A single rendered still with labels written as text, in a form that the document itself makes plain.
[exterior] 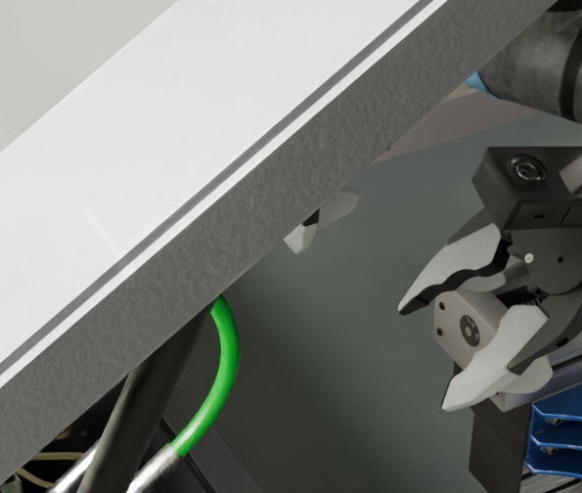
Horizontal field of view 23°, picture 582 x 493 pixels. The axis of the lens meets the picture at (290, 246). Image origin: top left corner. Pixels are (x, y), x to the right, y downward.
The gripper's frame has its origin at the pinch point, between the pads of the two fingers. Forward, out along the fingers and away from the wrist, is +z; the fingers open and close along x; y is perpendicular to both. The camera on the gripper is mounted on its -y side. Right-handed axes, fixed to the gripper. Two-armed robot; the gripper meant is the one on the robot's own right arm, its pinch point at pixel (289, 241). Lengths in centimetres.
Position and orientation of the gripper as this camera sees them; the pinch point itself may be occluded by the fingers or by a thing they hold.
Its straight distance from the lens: 116.2
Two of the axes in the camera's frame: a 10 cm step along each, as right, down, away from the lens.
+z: 0.0, 8.0, 6.1
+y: 8.7, -3.0, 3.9
